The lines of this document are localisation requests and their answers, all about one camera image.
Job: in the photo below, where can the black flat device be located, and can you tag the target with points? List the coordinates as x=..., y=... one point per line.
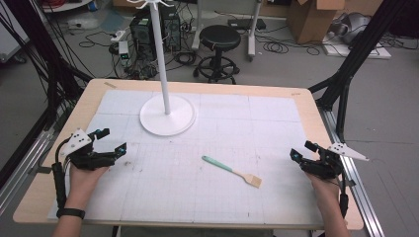
x=247, y=23

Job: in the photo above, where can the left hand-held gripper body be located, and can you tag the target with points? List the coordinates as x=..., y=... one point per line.
x=86, y=157

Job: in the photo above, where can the white flat board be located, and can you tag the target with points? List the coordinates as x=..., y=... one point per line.
x=362, y=51

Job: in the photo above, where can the white cabinet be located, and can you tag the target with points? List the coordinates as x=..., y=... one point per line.
x=10, y=36

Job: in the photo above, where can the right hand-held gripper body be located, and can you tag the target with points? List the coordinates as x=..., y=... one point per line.
x=324, y=164

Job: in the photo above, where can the grey bag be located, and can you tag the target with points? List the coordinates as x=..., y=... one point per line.
x=352, y=28

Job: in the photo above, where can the black metal frame stand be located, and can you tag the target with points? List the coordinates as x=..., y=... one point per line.
x=49, y=65
x=355, y=52

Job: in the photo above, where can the person's left hand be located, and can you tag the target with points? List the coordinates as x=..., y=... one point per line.
x=84, y=181

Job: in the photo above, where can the black computer tower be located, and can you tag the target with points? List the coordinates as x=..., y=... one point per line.
x=142, y=36
x=171, y=31

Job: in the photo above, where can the white frame leg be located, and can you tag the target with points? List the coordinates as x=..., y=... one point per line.
x=197, y=26
x=253, y=29

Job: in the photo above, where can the black round stool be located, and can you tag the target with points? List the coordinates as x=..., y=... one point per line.
x=220, y=38

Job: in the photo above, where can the aluminium rail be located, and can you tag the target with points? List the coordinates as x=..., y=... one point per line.
x=23, y=164
x=349, y=171

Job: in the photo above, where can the person's right hand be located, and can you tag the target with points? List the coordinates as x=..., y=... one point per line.
x=324, y=189

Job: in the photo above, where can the cardboard box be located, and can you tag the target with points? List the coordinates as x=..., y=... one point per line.
x=313, y=23

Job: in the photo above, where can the white box with green display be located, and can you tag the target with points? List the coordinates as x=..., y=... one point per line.
x=124, y=52

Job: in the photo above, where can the white gridded mat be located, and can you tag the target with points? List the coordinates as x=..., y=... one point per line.
x=197, y=184

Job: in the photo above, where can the white power strip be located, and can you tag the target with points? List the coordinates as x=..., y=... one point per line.
x=118, y=35

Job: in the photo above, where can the white hook stand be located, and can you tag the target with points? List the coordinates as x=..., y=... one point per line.
x=164, y=98

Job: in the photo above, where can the black wristband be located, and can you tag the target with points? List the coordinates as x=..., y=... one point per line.
x=70, y=213

